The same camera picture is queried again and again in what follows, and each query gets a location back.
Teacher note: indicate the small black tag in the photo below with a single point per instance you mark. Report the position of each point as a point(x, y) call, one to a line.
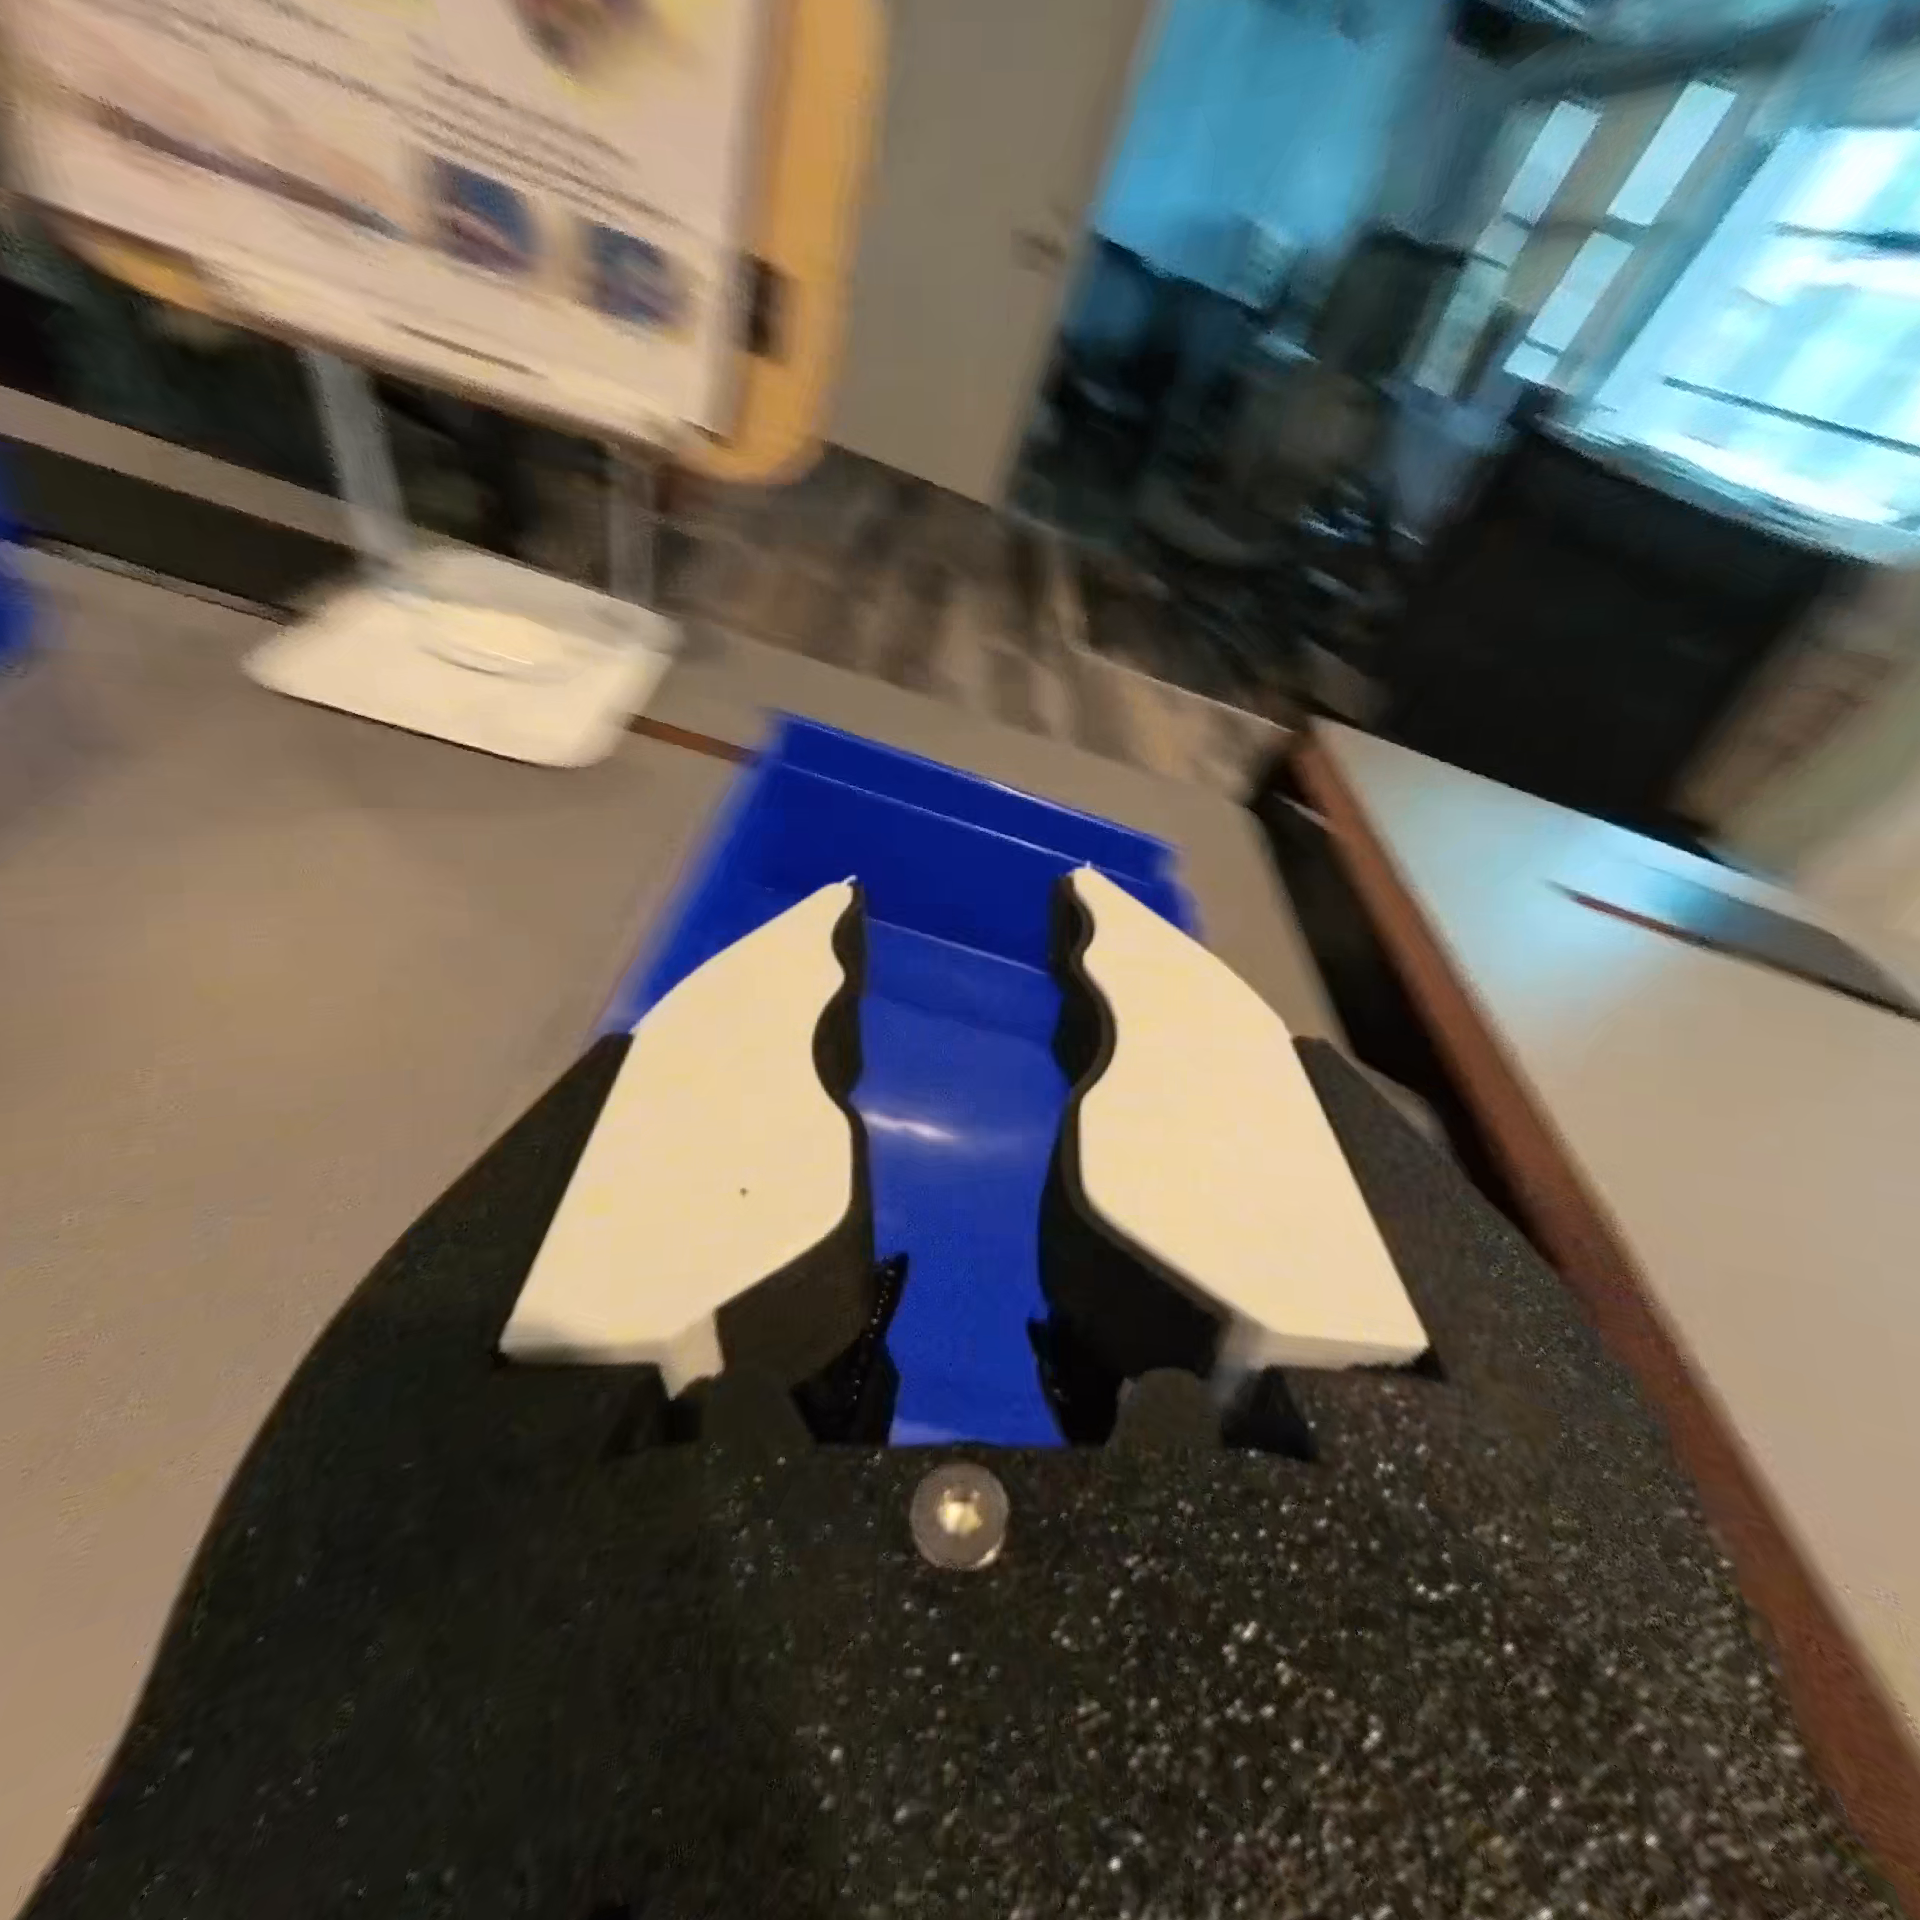
point(770, 308)

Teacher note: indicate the dark grey table mat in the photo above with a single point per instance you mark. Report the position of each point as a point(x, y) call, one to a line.
point(1771, 938)

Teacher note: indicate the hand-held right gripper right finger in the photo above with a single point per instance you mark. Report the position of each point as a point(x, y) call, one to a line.
point(1244, 1172)

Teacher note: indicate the large grid window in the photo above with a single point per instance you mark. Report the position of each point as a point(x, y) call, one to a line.
point(1771, 301)

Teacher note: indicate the white instruction poster sheet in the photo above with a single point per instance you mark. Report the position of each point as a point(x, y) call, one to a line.
point(375, 150)

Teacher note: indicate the grey table brown edge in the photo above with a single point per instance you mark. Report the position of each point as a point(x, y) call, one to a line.
point(1652, 1049)

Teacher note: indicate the wooden display board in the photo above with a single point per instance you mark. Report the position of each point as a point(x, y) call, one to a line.
point(810, 224)

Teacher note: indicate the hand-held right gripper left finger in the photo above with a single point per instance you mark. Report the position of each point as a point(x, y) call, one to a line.
point(706, 1172)

